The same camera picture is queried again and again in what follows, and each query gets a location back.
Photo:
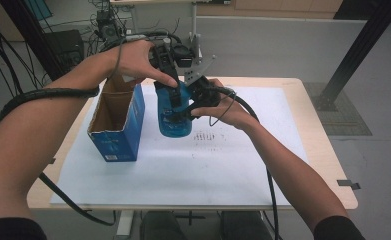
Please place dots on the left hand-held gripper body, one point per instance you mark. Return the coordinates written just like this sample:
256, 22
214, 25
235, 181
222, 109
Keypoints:
169, 55

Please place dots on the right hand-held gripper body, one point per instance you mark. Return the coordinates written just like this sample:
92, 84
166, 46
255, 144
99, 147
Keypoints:
204, 95

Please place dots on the blue bottle with white cap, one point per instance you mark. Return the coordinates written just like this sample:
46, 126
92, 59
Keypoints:
174, 125

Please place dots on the blue cardboard box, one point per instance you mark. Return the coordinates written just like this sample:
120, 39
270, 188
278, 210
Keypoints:
123, 140

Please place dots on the person's right hand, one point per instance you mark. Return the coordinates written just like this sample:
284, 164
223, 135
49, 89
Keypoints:
234, 111

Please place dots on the person's left hand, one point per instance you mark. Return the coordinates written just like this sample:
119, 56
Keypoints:
133, 61

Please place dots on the white desk leg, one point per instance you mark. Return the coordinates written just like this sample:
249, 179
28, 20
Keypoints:
194, 26

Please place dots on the white paper sheet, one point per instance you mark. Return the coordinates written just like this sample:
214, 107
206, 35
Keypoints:
199, 173

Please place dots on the black electronic device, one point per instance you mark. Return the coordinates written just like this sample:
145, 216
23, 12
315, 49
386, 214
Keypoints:
109, 26

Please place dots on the black computer case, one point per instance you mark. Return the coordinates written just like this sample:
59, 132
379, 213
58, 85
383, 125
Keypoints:
63, 43

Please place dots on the wooden cabinet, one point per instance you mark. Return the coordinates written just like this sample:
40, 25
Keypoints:
283, 8

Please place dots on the white table leg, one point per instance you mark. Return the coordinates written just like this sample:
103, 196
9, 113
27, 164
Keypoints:
125, 225

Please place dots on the teal board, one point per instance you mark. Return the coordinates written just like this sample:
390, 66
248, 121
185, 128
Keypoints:
39, 8

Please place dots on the grey floor mat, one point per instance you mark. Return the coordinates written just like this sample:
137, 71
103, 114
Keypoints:
346, 123

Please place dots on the person's right black sleeve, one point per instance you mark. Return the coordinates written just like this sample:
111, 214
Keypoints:
338, 230

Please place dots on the person's black sleeve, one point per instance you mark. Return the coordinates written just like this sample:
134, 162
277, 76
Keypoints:
338, 230
13, 230

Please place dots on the person's left black sleeve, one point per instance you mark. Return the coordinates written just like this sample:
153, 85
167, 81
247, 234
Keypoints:
13, 230

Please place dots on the black metal frame post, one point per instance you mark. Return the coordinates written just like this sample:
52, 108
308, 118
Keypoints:
33, 36
359, 50

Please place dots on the grey table edge bracket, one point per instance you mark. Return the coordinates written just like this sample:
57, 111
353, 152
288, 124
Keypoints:
348, 184
52, 160

